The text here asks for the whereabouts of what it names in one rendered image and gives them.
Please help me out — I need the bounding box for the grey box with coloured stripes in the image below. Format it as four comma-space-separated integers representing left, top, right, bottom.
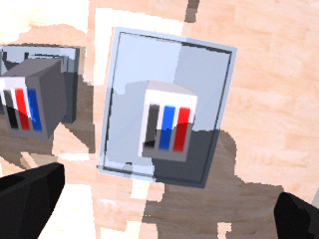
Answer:
0, 57, 67, 140

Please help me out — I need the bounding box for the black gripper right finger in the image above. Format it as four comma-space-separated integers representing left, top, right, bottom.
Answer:
274, 192, 319, 239

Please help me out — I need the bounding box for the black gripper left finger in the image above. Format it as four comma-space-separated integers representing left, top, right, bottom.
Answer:
0, 162, 65, 239

